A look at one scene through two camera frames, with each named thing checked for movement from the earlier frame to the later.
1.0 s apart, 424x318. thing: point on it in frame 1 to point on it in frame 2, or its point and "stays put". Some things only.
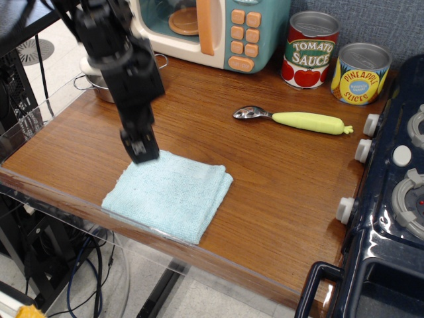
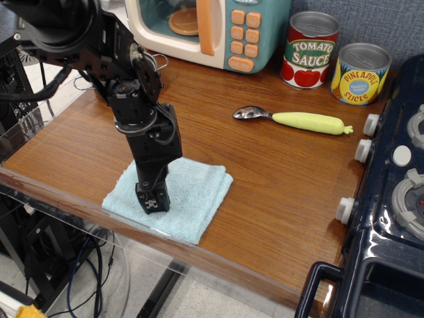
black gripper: [134, 82] to [156, 141]
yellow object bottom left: [30, 311] stays put
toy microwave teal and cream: [249, 36] stays put
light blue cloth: [175, 196] stays put
